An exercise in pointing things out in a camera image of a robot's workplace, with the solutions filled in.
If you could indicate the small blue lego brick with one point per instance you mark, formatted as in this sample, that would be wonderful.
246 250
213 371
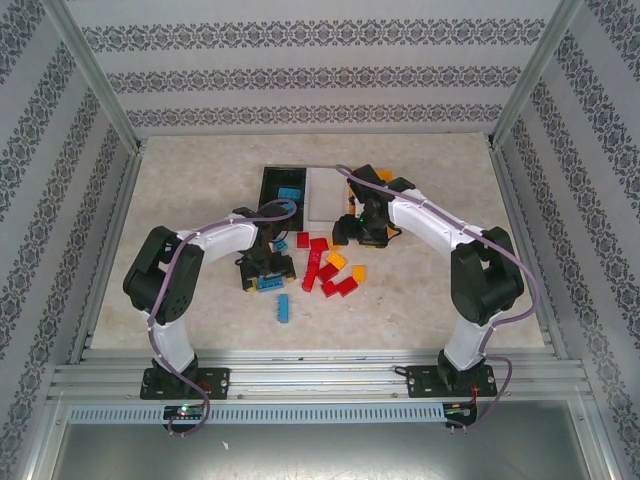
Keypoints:
281 245

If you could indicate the small red lego brick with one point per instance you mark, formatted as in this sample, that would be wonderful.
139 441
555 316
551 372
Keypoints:
303 240

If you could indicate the yellow plastic bin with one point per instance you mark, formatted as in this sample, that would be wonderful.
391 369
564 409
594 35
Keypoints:
385 176

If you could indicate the white plastic bin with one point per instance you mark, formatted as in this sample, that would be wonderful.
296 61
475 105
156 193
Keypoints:
325 197

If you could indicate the long narrow blue lego brick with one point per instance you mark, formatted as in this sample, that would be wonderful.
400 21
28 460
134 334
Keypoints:
283 308

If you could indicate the black plastic bin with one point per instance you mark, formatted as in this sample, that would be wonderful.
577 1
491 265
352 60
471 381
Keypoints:
272 180

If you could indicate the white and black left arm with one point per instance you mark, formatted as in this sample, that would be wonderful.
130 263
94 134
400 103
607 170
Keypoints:
220 240

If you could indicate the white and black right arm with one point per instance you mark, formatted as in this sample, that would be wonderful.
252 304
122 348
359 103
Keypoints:
430 220

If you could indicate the small circuit board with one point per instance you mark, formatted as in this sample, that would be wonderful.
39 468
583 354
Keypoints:
184 412
457 410

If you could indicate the grey metal sheet panel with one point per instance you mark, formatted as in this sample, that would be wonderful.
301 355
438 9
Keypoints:
320 455

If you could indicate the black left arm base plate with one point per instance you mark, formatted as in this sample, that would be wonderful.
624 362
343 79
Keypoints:
210 382

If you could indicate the aluminium mounting rail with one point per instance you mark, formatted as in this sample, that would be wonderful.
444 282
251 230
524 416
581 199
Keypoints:
320 380

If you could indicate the aluminium side rail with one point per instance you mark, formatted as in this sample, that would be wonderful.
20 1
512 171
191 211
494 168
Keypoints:
527 250
107 250

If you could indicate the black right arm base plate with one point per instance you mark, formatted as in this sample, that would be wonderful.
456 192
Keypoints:
425 382

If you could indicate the aluminium frame post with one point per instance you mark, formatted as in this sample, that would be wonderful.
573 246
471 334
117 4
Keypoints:
535 70
95 70

